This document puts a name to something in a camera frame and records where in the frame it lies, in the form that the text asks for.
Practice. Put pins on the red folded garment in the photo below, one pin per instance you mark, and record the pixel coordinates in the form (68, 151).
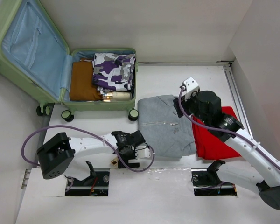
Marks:
(209, 147)

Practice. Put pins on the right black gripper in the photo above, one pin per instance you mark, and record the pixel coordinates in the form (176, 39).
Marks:
(177, 105)

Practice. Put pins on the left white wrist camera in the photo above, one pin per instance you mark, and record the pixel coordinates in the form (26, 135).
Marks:
(144, 153)

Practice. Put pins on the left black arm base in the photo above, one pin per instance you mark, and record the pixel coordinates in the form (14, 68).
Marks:
(95, 184)

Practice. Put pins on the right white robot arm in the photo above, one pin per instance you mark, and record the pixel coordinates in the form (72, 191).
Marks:
(266, 180)

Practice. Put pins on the wide beige cosmetic tube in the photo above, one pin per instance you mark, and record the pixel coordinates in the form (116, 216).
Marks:
(114, 162)

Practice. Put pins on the gold cap lotion bottle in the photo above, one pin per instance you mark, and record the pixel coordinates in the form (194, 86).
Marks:
(121, 96)

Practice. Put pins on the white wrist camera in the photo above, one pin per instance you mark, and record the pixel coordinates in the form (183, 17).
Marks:
(144, 153)
(190, 86)

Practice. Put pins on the clear glass perfume bottle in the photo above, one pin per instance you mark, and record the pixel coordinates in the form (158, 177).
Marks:
(107, 96)

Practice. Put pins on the brown garment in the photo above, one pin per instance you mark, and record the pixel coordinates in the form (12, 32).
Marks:
(81, 86)

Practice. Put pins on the grey polo shirt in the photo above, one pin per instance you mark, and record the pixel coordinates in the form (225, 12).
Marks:
(169, 135)

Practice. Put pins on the purple camouflage garment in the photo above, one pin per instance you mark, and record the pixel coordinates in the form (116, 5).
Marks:
(114, 71)

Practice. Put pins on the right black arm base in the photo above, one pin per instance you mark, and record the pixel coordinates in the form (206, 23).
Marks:
(207, 183)

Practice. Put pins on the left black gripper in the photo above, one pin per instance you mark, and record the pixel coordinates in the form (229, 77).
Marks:
(133, 156)

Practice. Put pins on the green suitcase blue lining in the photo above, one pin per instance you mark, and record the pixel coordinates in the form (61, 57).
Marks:
(36, 58)

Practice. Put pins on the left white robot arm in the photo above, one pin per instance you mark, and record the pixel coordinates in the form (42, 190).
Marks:
(57, 154)

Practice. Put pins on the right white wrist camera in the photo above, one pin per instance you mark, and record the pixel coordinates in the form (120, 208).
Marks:
(190, 86)

